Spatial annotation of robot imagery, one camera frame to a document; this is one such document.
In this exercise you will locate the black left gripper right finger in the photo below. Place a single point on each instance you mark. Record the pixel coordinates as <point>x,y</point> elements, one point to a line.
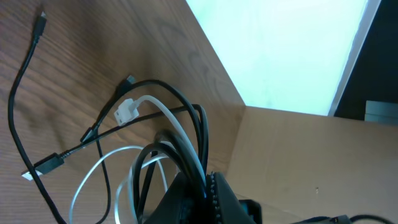
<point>222,205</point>

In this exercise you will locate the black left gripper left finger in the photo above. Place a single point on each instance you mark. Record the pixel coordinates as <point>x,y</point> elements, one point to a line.
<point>177,205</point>

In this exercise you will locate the brown cardboard side panel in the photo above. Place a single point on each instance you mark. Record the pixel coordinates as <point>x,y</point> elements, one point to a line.
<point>309,165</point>

